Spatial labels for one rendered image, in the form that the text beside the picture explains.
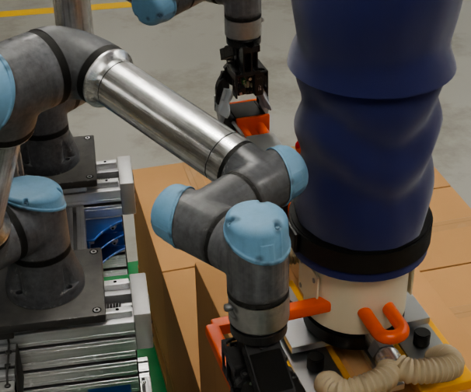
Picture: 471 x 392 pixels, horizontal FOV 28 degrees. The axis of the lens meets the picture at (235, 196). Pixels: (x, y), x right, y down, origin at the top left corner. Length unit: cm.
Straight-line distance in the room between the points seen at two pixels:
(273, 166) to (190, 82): 385
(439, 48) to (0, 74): 60
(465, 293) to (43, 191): 134
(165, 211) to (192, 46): 437
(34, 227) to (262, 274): 72
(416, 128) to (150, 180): 189
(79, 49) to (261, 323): 51
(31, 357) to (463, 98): 344
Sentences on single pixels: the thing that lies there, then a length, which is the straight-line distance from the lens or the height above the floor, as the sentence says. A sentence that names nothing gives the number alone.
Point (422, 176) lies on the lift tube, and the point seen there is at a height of 144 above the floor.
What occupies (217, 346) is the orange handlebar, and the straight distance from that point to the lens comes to 141.
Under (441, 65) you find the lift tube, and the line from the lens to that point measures 130.
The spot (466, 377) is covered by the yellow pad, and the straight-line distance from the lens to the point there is 158.
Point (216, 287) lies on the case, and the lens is 175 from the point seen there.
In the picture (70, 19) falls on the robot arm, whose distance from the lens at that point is 220.
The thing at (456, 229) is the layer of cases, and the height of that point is 54.
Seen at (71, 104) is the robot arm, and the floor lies 118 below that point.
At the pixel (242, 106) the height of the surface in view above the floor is 124.
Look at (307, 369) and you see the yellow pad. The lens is 155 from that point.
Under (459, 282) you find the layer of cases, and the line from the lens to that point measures 269.
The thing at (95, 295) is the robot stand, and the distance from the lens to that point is 183.
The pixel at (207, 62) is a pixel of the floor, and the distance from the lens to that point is 528.
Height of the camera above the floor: 215
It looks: 32 degrees down
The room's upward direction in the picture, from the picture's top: 1 degrees counter-clockwise
